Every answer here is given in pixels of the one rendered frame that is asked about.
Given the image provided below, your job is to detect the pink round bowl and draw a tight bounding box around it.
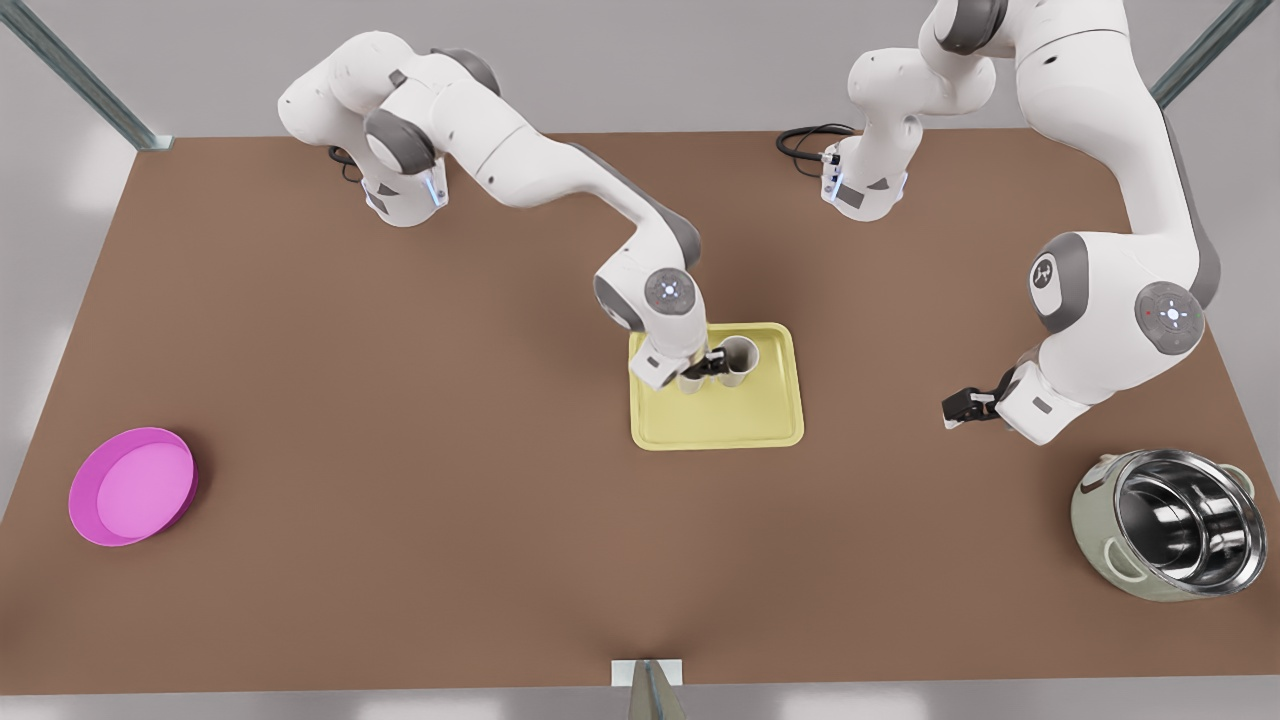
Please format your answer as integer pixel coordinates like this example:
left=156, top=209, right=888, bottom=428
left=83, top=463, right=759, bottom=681
left=68, top=427, right=199, bottom=548

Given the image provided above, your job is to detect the yellow rectangular tray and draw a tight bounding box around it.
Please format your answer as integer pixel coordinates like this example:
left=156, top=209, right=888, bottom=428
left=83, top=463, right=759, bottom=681
left=628, top=322, right=806, bottom=452

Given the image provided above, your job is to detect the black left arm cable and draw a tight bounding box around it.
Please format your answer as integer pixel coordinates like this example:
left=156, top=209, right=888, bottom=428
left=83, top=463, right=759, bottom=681
left=776, top=123, right=861, bottom=182

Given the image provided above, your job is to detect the silver frame post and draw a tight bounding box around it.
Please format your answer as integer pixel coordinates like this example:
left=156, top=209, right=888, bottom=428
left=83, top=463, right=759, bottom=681
left=0, top=0, right=174, bottom=152
left=611, top=658, right=686, bottom=720
left=1150, top=0, right=1277, bottom=109

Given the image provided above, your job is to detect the pale green steel pot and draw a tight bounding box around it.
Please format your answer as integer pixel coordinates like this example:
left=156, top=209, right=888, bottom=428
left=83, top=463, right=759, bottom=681
left=1070, top=448, right=1269, bottom=603

